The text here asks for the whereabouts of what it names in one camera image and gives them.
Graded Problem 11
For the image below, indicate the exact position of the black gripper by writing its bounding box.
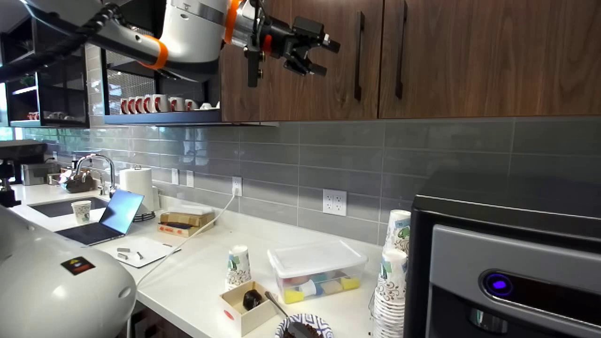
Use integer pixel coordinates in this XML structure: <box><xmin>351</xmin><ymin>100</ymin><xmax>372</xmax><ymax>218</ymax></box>
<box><xmin>250</xmin><ymin>10</ymin><xmax>344</xmax><ymax>79</ymax></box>

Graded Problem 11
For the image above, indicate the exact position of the narrow wooden cupboard door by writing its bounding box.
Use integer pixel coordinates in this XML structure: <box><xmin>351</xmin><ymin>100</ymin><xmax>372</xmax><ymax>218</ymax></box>
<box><xmin>216</xmin><ymin>0</ymin><xmax>385</xmax><ymax>124</ymax></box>

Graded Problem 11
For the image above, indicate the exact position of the small open cardboard box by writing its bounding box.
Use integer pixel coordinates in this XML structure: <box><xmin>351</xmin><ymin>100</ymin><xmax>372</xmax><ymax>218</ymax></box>
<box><xmin>218</xmin><ymin>278</ymin><xmax>282</xmax><ymax>338</ymax></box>

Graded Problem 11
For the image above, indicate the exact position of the short stack of paper cups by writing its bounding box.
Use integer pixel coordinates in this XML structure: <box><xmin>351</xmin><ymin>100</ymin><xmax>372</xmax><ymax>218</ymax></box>
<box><xmin>383</xmin><ymin>209</ymin><xmax>413</xmax><ymax>256</ymax></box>

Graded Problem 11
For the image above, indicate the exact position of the clear plastic lidded container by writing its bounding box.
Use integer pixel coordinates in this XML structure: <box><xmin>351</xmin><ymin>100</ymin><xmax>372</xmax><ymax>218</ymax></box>
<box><xmin>265</xmin><ymin>239</ymin><xmax>368</xmax><ymax>306</ymax></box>

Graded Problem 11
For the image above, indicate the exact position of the wooden box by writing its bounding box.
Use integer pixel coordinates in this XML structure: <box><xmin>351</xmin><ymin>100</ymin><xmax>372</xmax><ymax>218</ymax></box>
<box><xmin>158</xmin><ymin>209</ymin><xmax>218</xmax><ymax>229</ymax></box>

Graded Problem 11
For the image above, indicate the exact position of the white paper towel roll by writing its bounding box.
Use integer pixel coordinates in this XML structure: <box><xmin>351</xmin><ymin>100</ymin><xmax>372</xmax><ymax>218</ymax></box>
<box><xmin>119</xmin><ymin>166</ymin><xmax>160</xmax><ymax>216</ymax></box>

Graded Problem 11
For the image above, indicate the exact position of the green printed paper cup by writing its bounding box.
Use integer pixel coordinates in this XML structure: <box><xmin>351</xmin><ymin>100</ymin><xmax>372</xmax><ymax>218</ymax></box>
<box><xmin>224</xmin><ymin>244</ymin><xmax>254</xmax><ymax>290</ymax></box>

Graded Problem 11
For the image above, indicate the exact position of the flat red box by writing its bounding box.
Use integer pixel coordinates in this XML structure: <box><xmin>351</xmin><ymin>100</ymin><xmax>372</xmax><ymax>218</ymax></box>
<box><xmin>156</xmin><ymin>222</ymin><xmax>211</xmax><ymax>239</ymax></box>

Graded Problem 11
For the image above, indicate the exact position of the chrome kitchen faucet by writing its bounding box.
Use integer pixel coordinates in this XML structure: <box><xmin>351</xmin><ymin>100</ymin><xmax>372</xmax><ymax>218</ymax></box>
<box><xmin>73</xmin><ymin>151</ymin><xmax>119</xmax><ymax>198</ymax></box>

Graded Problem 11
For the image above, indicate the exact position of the tall stack of paper cups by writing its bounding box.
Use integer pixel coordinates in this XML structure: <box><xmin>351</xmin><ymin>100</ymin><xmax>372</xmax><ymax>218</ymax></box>
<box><xmin>368</xmin><ymin>248</ymin><xmax>410</xmax><ymax>338</ymax></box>

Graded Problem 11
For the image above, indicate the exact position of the blue laptop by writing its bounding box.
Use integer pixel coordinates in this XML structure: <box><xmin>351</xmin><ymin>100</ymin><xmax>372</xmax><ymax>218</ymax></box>
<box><xmin>55</xmin><ymin>188</ymin><xmax>147</xmax><ymax>246</ymax></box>

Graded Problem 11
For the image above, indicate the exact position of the dark object in cardboard box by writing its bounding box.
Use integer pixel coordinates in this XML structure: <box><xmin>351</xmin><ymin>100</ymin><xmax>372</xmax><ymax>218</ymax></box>
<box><xmin>242</xmin><ymin>288</ymin><xmax>267</xmax><ymax>312</ymax></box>

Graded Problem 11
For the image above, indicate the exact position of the dark spoon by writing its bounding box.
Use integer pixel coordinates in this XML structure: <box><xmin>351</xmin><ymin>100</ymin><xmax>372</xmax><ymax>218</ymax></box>
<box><xmin>261</xmin><ymin>290</ymin><xmax>297</xmax><ymax>329</ymax></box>

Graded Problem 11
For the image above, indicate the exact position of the white paper sheet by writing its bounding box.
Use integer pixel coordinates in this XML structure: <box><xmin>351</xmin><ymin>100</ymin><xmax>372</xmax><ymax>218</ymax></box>
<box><xmin>92</xmin><ymin>235</ymin><xmax>182</xmax><ymax>271</ymax></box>

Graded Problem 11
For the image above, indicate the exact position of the black glass shelving unit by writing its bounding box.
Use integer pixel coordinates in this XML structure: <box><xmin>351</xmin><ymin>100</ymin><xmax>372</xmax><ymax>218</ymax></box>
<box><xmin>0</xmin><ymin>34</ymin><xmax>90</xmax><ymax>130</ymax></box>

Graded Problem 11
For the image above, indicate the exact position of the patterned paper plate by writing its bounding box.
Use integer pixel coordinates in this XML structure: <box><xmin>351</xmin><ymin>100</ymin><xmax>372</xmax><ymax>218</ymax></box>
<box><xmin>273</xmin><ymin>312</ymin><xmax>338</xmax><ymax>338</ymax></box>

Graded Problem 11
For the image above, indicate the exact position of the black silver coffee machine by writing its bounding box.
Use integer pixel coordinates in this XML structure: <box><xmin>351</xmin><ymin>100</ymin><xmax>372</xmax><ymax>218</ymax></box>
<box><xmin>402</xmin><ymin>171</ymin><xmax>601</xmax><ymax>338</ymax></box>

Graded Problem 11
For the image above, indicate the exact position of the white paper cup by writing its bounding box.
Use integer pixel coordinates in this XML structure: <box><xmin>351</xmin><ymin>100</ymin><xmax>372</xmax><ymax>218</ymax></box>
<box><xmin>70</xmin><ymin>199</ymin><xmax>94</xmax><ymax>226</ymax></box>

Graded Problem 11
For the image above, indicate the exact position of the kitchen sink basin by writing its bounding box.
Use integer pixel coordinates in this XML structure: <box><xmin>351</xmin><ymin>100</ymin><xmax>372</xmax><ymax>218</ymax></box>
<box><xmin>28</xmin><ymin>196</ymin><xmax>109</xmax><ymax>220</ymax></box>

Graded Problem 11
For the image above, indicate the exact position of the black espresso machine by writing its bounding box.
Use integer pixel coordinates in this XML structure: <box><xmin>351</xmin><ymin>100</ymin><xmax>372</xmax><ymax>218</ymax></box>
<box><xmin>0</xmin><ymin>139</ymin><xmax>51</xmax><ymax>209</ymax></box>

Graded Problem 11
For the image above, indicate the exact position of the black cupboard door handle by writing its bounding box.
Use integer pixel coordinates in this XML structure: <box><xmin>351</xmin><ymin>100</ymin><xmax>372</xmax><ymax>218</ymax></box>
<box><xmin>395</xmin><ymin>0</ymin><xmax>410</xmax><ymax>102</ymax></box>
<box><xmin>353</xmin><ymin>12</ymin><xmax>366</xmax><ymax>104</ymax></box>

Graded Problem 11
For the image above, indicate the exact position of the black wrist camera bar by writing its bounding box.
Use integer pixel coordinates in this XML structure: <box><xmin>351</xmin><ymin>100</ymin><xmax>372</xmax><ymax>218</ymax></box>
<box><xmin>244</xmin><ymin>45</ymin><xmax>267</xmax><ymax>91</ymax></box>

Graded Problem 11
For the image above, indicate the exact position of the large white wall outlet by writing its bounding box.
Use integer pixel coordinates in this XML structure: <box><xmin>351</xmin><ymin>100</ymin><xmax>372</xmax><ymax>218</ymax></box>
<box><xmin>321</xmin><ymin>188</ymin><xmax>350</xmax><ymax>218</ymax></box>

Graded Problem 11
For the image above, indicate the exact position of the blue-grey wall shelf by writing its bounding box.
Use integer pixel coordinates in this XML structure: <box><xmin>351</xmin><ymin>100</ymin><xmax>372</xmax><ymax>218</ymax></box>
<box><xmin>102</xmin><ymin>109</ymin><xmax>278</xmax><ymax>130</ymax></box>

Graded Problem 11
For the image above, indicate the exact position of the white power cable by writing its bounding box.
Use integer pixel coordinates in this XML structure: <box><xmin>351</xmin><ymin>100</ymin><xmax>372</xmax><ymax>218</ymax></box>
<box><xmin>124</xmin><ymin>184</ymin><xmax>241</xmax><ymax>338</ymax></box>

